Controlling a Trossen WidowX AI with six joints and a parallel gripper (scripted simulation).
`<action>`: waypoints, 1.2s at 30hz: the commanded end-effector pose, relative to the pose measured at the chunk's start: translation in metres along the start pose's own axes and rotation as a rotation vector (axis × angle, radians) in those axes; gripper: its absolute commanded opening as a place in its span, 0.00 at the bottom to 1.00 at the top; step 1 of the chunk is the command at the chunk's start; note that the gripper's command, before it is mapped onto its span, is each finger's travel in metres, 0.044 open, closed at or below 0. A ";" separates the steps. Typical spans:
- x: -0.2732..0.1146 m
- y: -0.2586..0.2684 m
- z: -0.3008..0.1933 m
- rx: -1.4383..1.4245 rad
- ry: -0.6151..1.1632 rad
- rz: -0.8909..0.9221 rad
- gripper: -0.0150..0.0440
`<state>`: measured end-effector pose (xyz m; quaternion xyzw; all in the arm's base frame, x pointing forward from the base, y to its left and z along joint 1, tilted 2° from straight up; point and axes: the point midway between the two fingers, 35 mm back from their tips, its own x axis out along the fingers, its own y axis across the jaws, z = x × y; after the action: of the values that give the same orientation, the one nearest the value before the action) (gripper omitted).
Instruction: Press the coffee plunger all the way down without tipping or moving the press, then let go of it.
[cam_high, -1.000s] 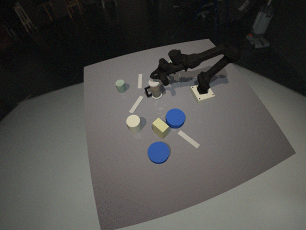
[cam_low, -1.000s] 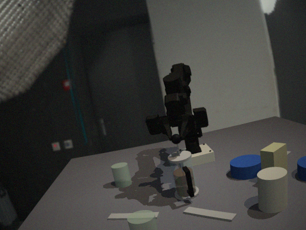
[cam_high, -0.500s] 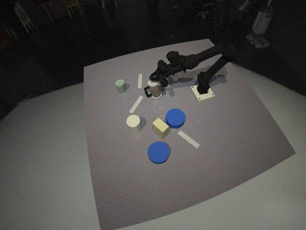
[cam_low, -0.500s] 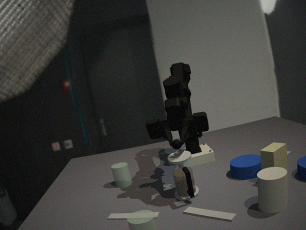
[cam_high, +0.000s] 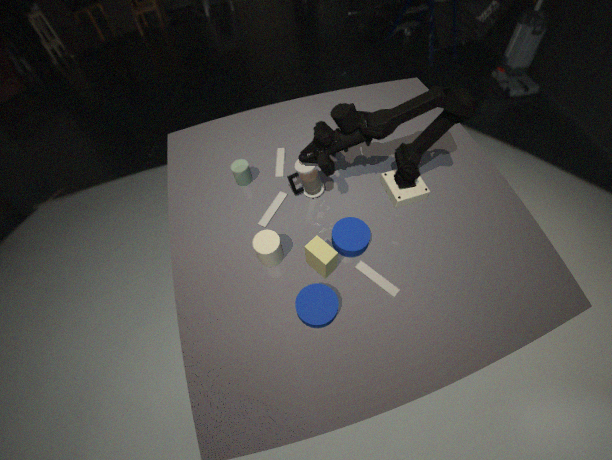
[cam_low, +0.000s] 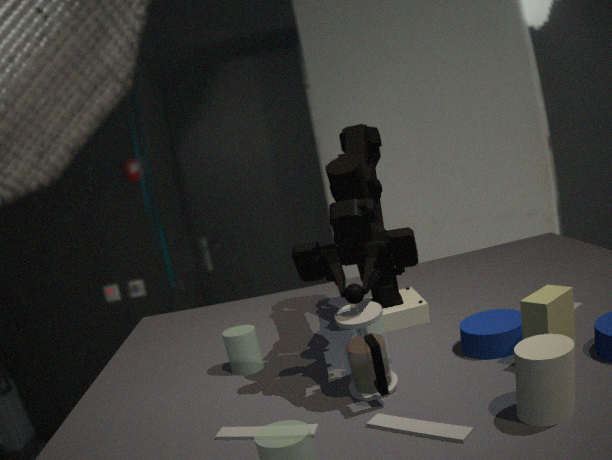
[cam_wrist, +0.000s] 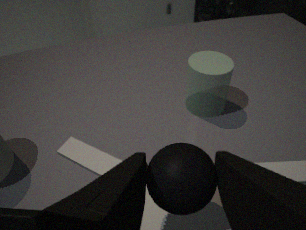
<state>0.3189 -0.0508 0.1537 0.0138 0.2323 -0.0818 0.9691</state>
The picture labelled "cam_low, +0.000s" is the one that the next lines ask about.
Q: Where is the beige cylinder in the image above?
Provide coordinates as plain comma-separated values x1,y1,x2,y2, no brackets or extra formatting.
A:
514,333,575,427

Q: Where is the glass coffee press with black knob plunger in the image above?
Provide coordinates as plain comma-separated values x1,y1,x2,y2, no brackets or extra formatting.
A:
335,283,398,400

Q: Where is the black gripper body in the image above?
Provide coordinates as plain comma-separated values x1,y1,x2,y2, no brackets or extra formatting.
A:
292,221,418,282

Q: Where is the blue short cylinder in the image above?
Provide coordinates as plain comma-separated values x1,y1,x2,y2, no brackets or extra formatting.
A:
594,312,612,363
459,309,523,360

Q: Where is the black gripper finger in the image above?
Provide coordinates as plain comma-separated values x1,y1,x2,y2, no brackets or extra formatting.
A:
318,249,346,297
362,242,391,294

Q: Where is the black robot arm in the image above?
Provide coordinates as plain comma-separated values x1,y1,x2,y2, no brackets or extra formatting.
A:
325,124,405,308

